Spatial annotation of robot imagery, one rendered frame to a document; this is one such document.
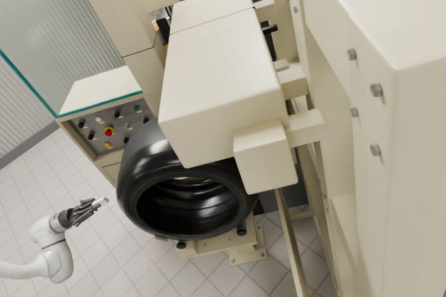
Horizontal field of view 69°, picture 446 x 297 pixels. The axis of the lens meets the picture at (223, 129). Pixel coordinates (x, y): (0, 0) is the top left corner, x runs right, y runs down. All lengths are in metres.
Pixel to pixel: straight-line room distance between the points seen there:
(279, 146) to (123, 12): 0.81
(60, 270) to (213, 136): 1.15
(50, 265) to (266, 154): 1.25
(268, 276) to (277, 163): 1.81
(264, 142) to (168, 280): 2.09
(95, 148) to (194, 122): 1.60
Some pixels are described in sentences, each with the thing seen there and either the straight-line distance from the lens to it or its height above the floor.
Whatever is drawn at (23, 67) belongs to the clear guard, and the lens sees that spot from 1.92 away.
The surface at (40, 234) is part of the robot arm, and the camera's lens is 1.68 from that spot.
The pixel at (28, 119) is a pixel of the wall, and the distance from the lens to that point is 4.68.
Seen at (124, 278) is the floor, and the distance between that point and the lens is 2.78.
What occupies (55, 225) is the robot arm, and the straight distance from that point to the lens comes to 1.63.
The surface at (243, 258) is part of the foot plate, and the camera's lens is 2.43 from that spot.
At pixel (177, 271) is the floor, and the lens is 2.58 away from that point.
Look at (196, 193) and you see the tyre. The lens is 1.62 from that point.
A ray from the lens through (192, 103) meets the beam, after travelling 0.65.
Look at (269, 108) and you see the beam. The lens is 0.63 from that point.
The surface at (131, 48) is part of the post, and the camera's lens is 1.27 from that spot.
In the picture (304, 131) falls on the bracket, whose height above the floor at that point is 1.68.
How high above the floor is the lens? 2.15
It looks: 41 degrees down
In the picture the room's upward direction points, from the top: 23 degrees counter-clockwise
